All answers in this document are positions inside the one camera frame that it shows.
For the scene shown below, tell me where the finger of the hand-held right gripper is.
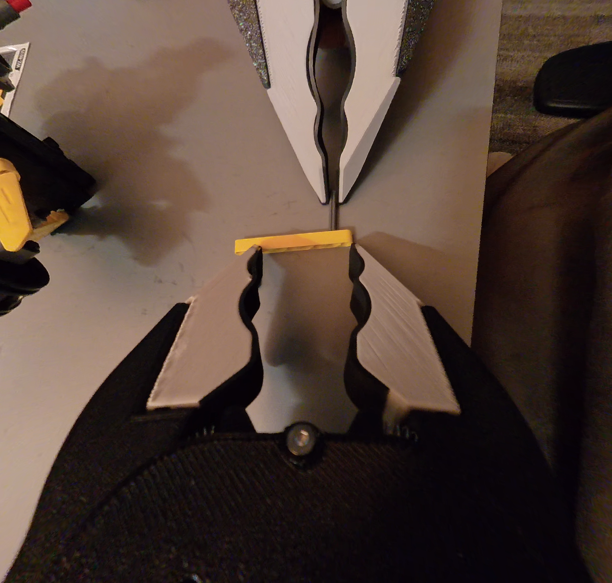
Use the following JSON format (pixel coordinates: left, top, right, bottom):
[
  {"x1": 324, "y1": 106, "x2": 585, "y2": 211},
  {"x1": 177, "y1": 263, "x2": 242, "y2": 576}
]
[
  {"x1": 337, "y1": 0, "x2": 415, "y2": 205},
  {"x1": 251, "y1": 0, "x2": 332, "y2": 205}
]

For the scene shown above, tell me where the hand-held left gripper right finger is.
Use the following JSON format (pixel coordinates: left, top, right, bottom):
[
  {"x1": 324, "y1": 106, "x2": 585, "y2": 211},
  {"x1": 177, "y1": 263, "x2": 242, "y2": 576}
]
[{"x1": 343, "y1": 244, "x2": 461, "y2": 431}]

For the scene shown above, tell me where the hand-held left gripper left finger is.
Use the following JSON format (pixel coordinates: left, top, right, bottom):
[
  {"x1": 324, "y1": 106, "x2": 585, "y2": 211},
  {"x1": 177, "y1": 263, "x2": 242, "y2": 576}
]
[{"x1": 146, "y1": 247, "x2": 265, "y2": 414}]

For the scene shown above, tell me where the yellow thin toy beam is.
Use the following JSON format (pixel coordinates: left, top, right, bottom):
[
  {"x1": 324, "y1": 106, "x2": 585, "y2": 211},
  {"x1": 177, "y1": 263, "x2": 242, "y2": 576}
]
[{"x1": 234, "y1": 229, "x2": 354, "y2": 257}]

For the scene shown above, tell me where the person's right hand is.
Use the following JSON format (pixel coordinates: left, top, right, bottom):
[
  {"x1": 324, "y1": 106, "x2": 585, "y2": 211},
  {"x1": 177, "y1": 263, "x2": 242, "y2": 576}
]
[{"x1": 317, "y1": 8, "x2": 353, "y2": 50}]

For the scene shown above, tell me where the lego sticker sheet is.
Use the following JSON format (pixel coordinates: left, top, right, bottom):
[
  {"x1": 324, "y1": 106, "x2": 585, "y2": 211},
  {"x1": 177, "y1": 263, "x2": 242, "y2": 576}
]
[{"x1": 0, "y1": 42, "x2": 30, "y2": 116}]

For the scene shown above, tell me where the yellow black toy brick model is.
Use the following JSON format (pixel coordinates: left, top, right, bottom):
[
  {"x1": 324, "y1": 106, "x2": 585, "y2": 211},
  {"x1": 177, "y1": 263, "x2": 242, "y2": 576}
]
[{"x1": 0, "y1": 0, "x2": 98, "y2": 317}]

